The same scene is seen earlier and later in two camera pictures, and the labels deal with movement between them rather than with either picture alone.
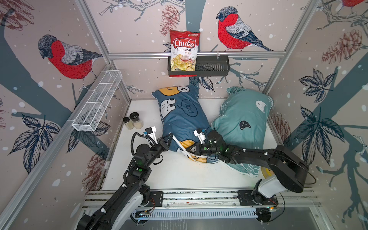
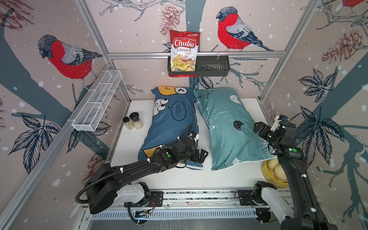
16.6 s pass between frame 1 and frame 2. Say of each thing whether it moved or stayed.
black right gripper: moved
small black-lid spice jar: stayed
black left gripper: moved
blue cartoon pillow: moved
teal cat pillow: moved
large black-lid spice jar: stayed
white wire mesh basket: stayed
